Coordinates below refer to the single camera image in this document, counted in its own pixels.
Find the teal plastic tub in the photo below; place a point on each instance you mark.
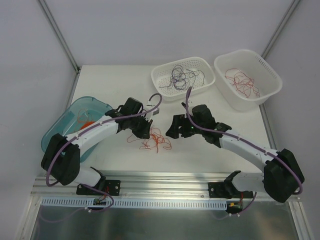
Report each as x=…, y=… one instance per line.
x=80, y=115

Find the right aluminium frame post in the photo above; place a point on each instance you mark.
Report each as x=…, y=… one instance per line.
x=292, y=8

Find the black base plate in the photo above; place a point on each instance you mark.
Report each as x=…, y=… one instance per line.
x=112, y=187
x=227, y=191

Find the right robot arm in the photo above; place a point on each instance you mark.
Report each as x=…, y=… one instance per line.
x=280, y=175

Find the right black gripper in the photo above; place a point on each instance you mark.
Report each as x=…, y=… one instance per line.
x=182, y=125

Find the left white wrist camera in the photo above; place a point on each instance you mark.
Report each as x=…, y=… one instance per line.
x=150, y=110

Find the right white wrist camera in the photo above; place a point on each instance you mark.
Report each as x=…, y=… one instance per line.
x=187, y=106

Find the aluminium mounting rail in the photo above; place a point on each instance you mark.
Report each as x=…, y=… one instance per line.
x=143, y=185

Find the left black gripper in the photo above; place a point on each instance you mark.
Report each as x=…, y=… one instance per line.
x=139, y=124

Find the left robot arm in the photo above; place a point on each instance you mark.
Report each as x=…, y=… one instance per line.
x=62, y=158

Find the white translucent tub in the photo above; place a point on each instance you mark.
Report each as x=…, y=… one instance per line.
x=245, y=79

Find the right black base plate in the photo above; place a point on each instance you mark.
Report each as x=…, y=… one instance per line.
x=227, y=191

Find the white perforated basket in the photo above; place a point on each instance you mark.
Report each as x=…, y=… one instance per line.
x=173, y=79

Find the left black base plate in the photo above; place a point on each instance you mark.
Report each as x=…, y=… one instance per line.
x=112, y=187

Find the red orange cable ball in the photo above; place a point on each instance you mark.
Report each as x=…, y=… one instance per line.
x=155, y=141

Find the white slotted cable duct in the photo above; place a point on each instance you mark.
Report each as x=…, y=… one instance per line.
x=177, y=204

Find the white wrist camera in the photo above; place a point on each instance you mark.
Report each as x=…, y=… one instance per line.
x=150, y=110
x=187, y=106

